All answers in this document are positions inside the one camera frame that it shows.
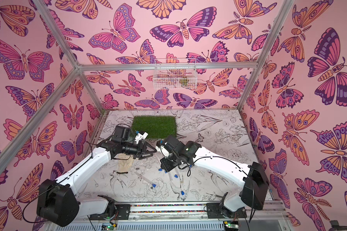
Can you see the white wire basket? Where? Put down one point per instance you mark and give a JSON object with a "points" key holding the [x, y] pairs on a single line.
{"points": [[175, 74]]}

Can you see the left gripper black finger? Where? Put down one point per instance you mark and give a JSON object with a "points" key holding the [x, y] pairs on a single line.
{"points": [[148, 149], [144, 156]]}

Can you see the beige work glove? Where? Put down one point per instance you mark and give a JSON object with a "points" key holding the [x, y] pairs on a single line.
{"points": [[124, 166]]}

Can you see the green artificial grass mat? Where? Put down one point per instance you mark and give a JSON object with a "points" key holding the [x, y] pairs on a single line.
{"points": [[157, 127]]}

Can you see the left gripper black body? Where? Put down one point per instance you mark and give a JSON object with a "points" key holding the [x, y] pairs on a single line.
{"points": [[134, 149]]}

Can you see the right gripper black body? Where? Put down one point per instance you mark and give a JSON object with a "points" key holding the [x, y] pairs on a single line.
{"points": [[167, 156]]}

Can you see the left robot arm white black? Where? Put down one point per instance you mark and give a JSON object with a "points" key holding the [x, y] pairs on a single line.
{"points": [[58, 199]]}

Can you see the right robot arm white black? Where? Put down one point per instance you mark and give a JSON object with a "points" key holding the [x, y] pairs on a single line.
{"points": [[252, 178]]}

